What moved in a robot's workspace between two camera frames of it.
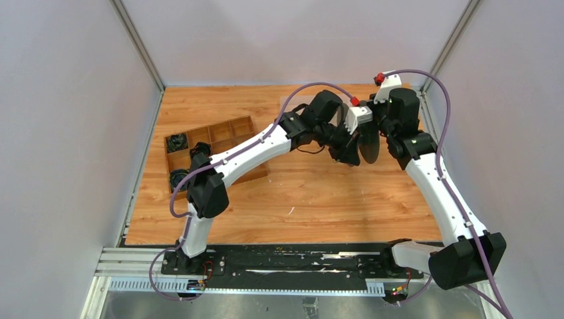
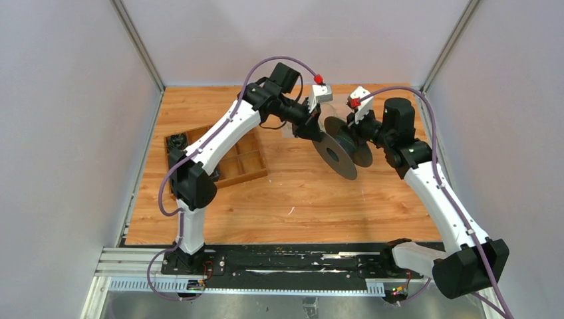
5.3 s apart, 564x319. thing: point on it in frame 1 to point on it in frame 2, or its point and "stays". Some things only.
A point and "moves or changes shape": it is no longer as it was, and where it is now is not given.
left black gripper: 348,152 to 309,129
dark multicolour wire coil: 176,142 stays
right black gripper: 374,106 to 356,127
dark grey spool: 368,140 moves or changes shape
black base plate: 296,266 stays
